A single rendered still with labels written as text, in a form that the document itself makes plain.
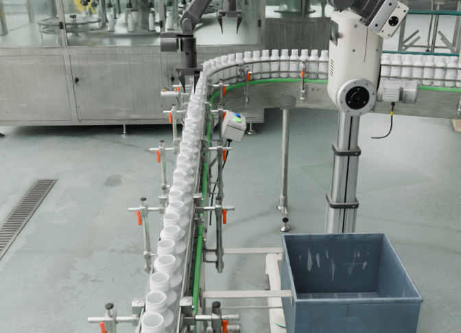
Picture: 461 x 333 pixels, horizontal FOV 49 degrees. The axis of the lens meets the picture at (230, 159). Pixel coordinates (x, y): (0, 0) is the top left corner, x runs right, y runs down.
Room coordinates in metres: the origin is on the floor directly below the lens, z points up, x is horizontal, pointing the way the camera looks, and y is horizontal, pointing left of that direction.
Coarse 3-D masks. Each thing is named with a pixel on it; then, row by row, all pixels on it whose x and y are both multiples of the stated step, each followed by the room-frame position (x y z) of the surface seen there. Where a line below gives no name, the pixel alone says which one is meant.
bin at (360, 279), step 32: (288, 256) 1.30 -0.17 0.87; (320, 256) 1.31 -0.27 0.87; (352, 256) 1.31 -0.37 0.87; (384, 256) 1.28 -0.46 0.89; (288, 288) 1.13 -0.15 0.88; (320, 288) 1.31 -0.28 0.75; (352, 288) 1.31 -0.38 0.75; (384, 288) 1.25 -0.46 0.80; (416, 288) 1.04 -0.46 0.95; (288, 320) 1.11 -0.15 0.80; (320, 320) 1.00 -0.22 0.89; (352, 320) 1.00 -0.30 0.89; (384, 320) 1.00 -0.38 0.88; (416, 320) 1.00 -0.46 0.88
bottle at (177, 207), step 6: (174, 204) 1.11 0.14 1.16; (180, 204) 1.11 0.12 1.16; (174, 210) 1.08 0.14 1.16; (180, 210) 1.08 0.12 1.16; (180, 216) 1.08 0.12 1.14; (186, 216) 1.10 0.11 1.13; (180, 222) 1.08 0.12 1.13; (186, 222) 1.08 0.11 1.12; (186, 228) 1.08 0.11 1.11; (186, 234) 1.08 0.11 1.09; (186, 240) 1.08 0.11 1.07
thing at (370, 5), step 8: (360, 0) 1.79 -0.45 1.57; (368, 0) 1.79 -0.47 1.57; (376, 0) 1.80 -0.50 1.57; (384, 0) 1.78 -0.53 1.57; (352, 8) 1.82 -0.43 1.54; (360, 8) 1.80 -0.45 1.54; (368, 8) 1.79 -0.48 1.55; (376, 8) 1.78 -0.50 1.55; (368, 16) 1.79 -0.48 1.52; (368, 24) 1.78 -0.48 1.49
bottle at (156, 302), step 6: (150, 294) 0.75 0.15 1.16; (156, 294) 0.76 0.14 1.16; (162, 294) 0.75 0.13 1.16; (150, 300) 0.75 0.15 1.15; (156, 300) 0.76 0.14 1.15; (162, 300) 0.75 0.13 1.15; (150, 306) 0.72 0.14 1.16; (156, 306) 0.72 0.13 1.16; (162, 306) 0.73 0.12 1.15; (150, 312) 0.72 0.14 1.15; (156, 312) 0.72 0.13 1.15; (162, 312) 0.73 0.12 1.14; (168, 312) 0.74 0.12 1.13; (168, 318) 0.73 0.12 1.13; (168, 324) 0.72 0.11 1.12; (174, 324) 0.74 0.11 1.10; (168, 330) 0.72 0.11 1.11; (174, 330) 0.74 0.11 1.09
